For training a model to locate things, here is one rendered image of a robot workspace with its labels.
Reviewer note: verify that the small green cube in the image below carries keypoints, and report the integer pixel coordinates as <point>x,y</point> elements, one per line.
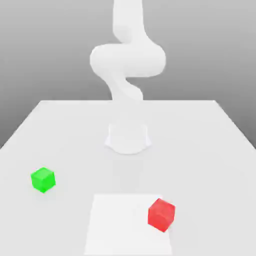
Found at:
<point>43,180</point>

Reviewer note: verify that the small red cube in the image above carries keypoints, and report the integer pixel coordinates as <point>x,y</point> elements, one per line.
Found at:
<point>161,215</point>

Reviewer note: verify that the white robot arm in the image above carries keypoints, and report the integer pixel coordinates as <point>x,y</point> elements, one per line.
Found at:
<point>128,60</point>

